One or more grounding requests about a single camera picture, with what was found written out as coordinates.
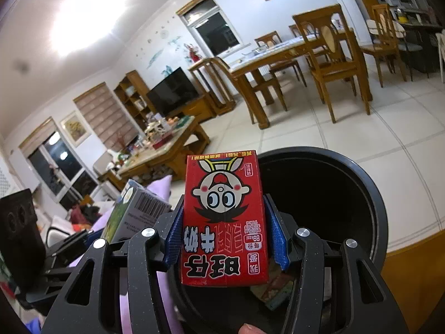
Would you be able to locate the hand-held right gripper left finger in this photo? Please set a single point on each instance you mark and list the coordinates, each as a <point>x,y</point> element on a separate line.
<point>173,240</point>

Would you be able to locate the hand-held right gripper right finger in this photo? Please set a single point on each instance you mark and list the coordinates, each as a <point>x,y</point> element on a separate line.
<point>278,236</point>

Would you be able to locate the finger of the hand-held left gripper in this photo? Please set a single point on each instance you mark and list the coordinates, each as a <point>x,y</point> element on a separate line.
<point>69,241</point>

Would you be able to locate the small printed carton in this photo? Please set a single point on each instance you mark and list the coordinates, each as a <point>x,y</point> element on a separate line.
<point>139,212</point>

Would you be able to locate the colourful printed packet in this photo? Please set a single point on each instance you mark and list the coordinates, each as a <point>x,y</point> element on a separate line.
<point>274,285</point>

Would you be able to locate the red milk carton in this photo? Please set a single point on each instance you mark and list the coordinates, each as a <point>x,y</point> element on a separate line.
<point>226,222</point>

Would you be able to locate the black trash bin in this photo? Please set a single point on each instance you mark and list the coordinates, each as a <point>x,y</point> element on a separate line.
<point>330,195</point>

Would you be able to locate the person's right hand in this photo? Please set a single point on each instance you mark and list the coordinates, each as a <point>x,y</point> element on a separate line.
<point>252,329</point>

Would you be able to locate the wooden sofa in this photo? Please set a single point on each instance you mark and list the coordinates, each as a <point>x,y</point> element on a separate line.
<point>59,221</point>

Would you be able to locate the dark clothes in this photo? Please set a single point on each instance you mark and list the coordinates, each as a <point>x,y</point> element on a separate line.
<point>87,215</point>

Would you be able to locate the large balcony window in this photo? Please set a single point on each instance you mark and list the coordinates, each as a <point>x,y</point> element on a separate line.
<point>52,167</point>

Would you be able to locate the wooden coffee table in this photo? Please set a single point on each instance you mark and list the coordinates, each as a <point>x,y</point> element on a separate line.
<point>163,160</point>

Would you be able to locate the wooden armchair white cushion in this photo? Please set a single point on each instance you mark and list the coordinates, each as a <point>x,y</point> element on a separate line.
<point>104,165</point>

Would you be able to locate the plush toys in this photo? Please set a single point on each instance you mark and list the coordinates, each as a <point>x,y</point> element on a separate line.
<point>118,160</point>

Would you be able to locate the flat red box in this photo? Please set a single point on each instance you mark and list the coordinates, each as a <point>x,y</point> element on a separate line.
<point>160,142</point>

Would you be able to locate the wooden model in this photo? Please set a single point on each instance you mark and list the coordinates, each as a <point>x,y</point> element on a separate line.
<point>156,130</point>

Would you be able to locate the sunflower painting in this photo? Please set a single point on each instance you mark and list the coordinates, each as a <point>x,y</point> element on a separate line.
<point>74,128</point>

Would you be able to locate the flat green box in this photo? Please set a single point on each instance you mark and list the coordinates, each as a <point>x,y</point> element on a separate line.
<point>181,121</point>

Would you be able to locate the striped roller blind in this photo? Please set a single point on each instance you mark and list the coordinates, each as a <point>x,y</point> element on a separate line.
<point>104,114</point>

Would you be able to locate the wooden television cabinet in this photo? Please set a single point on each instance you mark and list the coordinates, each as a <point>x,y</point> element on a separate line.
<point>194,109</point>

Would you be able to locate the orange wooden board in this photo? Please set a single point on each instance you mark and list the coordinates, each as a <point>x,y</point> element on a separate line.
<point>417,285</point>

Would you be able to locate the black television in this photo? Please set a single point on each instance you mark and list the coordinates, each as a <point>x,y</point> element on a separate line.
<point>172,90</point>

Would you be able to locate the wooden bookshelf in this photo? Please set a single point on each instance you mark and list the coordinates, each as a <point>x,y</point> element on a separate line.
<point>132,90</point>

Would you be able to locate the curved back wooden chair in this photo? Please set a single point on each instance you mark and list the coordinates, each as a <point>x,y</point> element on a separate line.
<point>243,83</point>

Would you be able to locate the tall wooden plant stand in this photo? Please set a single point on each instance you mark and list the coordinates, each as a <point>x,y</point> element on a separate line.
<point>208,76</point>

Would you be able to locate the wooden dining table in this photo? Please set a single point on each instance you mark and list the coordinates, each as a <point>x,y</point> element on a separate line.
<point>278,55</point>

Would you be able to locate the bowls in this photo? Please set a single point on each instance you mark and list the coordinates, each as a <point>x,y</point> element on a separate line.
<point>258,52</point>

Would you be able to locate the red flower vase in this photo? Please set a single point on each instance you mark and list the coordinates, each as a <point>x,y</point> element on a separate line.
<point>193,54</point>

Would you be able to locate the wooden dining chair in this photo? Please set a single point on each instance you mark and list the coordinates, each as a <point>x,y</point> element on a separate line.
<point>382,24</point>
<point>269,40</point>
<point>300,29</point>

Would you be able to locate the small wood-topped window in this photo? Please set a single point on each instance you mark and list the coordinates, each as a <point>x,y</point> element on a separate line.
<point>212,24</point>

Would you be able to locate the round ceiling lamp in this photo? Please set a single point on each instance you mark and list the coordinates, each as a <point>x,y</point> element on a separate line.
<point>88,17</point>

